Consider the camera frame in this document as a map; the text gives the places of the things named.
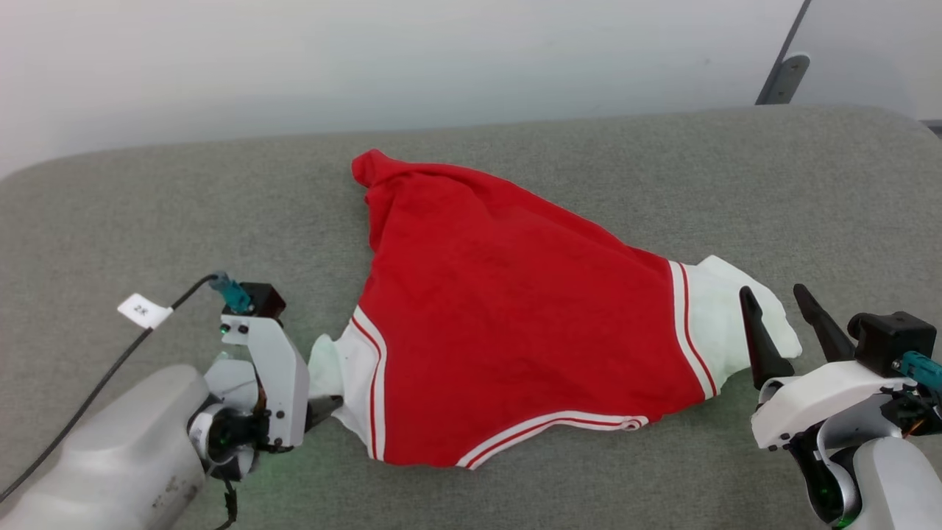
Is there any grey metal door hinge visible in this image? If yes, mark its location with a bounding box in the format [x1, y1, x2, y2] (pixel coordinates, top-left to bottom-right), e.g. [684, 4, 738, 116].
[769, 53, 811, 104]

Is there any red and white shirt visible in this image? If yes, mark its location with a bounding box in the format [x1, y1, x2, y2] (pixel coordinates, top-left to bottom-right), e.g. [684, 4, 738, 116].
[308, 149, 803, 470]

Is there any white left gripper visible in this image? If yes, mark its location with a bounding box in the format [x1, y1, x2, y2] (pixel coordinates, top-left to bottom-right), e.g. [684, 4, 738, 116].
[220, 314, 344, 451]

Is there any teal-plug right camera cable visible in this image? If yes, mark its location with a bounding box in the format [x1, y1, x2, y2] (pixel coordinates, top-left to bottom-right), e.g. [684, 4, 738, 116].
[893, 350, 942, 391]

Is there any grey fabric sofa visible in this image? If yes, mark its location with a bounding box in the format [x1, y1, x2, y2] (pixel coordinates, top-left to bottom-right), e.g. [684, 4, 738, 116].
[0, 105, 942, 530]

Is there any white cable label tag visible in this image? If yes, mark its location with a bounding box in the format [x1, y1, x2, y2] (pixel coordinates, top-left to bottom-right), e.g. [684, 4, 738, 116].
[118, 293, 174, 330]

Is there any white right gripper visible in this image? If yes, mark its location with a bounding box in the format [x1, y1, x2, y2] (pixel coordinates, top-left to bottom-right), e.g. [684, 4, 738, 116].
[740, 283, 918, 452]

